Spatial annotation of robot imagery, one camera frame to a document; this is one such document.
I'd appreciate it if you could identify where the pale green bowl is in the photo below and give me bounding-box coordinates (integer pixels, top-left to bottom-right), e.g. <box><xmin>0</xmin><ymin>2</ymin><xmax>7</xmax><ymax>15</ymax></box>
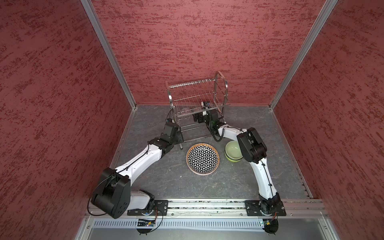
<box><xmin>225</xmin><ymin>141</ymin><xmax>243</xmax><ymax>158</ymax></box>

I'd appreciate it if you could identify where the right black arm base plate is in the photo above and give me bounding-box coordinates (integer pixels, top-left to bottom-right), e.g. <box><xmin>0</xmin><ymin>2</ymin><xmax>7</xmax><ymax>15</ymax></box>
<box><xmin>245</xmin><ymin>200</ymin><xmax>287</xmax><ymax>218</ymax></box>

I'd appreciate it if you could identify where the lime green bowl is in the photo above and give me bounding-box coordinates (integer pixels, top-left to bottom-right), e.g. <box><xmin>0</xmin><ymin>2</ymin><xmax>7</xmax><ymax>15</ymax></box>
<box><xmin>227</xmin><ymin>158</ymin><xmax>242</xmax><ymax>163</ymax></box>

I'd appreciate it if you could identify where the aluminium corner post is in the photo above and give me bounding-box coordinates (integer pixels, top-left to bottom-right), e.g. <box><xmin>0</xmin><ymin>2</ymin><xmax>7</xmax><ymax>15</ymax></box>
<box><xmin>81</xmin><ymin>0</ymin><xmax>137</xmax><ymax>111</ymax></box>
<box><xmin>269</xmin><ymin>0</ymin><xmax>338</xmax><ymax>112</ymax></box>

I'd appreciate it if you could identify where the white patterned deep plate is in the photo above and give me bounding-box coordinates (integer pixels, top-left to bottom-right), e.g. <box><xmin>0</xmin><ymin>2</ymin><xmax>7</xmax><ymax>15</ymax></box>
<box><xmin>186</xmin><ymin>143</ymin><xmax>220</xmax><ymax>176</ymax></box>

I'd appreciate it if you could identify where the blue floral white bowl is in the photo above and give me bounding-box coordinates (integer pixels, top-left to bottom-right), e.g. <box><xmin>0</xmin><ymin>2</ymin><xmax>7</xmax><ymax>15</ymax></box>
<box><xmin>226</xmin><ymin>155</ymin><xmax>243</xmax><ymax>162</ymax></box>

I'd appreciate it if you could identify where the left base circuit board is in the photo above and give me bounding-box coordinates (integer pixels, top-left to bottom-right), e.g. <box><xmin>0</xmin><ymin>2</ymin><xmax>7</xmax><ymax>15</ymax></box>
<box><xmin>136</xmin><ymin>219</ymin><xmax>157</xmax><ymax>235</ymax></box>

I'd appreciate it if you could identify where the steel two-tier dish rack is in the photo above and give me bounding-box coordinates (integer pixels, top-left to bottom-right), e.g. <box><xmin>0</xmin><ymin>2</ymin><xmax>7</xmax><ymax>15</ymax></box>
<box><xmin>166</xmin><ymin>71</ymin><xmax>230</xmax><ymax>143</ymax></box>

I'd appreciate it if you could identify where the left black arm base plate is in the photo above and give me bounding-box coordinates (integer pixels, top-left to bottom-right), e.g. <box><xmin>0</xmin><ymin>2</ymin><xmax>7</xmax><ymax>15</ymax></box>
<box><xmin>127</xmin><ymin>200</ymin><xmax>169</xmax><ymax>217</ymax></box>

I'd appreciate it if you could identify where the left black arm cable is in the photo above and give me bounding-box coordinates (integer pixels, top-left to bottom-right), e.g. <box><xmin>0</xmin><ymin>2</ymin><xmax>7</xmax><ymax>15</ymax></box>
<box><xmin>86</xmin><ymin>107</ymin><xmax>175</xmax><ymax>217</ymax></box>

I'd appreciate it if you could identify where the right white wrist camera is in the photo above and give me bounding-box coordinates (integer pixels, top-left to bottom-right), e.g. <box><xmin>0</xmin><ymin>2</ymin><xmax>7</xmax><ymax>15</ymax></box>
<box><xmin>201</xmin><ymin>101</ymin><xmax>211</xmax><ymax>116</ymax></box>

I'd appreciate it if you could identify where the left aluminium corner post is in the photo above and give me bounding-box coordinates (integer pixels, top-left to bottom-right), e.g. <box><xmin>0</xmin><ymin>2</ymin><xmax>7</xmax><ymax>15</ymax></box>
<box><xmin>81</xmin><ymin>0</ymin><xmax>137</xmax><ymax>111</ymax></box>

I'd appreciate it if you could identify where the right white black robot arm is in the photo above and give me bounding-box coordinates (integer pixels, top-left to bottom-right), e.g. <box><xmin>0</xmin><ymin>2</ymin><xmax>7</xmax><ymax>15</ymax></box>
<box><xmin>193</xmin><ymin>110</ymin><xmax>282</xmax><ymax>216</ymax></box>

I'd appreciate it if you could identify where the aluminium front rail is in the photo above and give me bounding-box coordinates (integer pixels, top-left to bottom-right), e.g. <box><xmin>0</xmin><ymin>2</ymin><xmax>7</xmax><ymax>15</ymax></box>
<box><xmin>82</xmin><ymin>199</ymin><xmax>330</xmax><ymax>238</ymax></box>

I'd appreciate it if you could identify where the base circuit board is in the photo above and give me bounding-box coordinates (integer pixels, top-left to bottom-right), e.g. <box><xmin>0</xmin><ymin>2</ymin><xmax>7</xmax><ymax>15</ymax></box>
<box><xmin>263</xmin><ymin>219</ymin><xmax>279</xmax><ymax>235</ymax></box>
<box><xmin>136</xmin><ymin>219</ymin><xmax>157</xmax><ymax>235</ymax></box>

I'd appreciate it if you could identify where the right base circuit board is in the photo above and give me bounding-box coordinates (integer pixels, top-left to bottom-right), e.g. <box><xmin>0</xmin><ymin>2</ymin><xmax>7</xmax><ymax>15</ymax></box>
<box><xmin>263</xmin><ymin>219</ymin><xmax>279</xmax><ymax>235</ymax></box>

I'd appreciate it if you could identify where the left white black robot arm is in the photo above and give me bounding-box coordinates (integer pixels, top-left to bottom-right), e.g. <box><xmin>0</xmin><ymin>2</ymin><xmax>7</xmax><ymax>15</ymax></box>
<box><xmin>89</xmin><ymin>119</ymin><xmax>184</xmax><ymax>219</ymax></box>

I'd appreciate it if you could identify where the right black corrugated cable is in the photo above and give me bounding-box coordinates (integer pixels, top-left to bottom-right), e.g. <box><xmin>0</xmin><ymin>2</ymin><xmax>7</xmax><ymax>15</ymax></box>
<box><xmin>206</xmin><ymin>118</ymin><xmax>226</xmax><ymax>143</ymax></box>

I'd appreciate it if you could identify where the right aluminium corner post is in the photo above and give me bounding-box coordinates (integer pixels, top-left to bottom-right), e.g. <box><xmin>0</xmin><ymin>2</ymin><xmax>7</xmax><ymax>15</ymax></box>
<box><xmin>269</xmin><ymin>0</ymin><xmax>338</xmax><ymax>112</ymax></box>

